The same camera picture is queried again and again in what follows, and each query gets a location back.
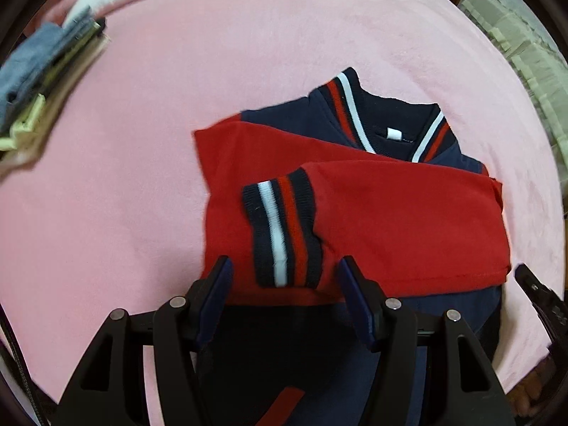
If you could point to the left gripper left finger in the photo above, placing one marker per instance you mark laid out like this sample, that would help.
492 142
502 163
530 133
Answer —
107 387

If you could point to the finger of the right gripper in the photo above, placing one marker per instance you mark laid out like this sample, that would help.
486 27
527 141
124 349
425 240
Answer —
549 307

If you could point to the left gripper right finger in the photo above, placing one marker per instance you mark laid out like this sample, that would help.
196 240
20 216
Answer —
461 387

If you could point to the red and navy jacket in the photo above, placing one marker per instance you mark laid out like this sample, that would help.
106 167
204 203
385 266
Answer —
294 189

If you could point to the pink fleece blanket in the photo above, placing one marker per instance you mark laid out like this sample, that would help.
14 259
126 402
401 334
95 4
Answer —
112 213

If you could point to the folded cream garment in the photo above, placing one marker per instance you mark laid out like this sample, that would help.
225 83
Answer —
24 144

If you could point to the folded blue denim garment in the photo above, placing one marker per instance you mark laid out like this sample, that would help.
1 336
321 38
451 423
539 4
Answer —
27 65

